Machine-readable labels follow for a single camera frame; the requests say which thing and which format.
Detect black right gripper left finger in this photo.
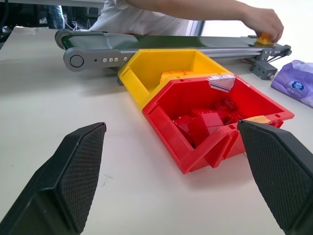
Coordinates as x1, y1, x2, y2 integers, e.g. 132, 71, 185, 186
0, 121, 108, 235

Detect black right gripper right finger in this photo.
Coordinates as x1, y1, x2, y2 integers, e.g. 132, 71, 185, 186
237, 119, 313, 235

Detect grey conveyor with green belt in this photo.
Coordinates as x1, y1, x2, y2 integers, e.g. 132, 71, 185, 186
55, 28, 293, 87

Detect person's bare hand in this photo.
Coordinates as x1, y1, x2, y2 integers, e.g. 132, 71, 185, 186
243, 8, 285, 42

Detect yellow plastic piece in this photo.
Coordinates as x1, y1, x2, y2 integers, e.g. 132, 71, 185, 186
247, 116, 270, 124

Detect dark red toy building block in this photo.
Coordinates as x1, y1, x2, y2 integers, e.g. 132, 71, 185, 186
214, 96, 240, 114

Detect purple tissue pack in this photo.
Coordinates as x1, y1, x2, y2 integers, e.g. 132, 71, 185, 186
270, 59, 313, 109

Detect white torn paper label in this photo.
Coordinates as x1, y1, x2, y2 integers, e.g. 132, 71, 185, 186
207, 75, 237, 94

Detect red plastic storage bin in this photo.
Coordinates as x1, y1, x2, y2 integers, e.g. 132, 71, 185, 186
141, 74, 295, 175

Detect yellow plastic storage bin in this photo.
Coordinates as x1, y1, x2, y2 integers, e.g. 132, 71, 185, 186
117, 48, 233, 113

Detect bystander's blue jeans legs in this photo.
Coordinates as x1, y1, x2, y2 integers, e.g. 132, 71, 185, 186
47, 4, 66, 29

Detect person's white shirt torso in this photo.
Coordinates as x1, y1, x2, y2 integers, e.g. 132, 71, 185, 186
89, 0, 204, 36

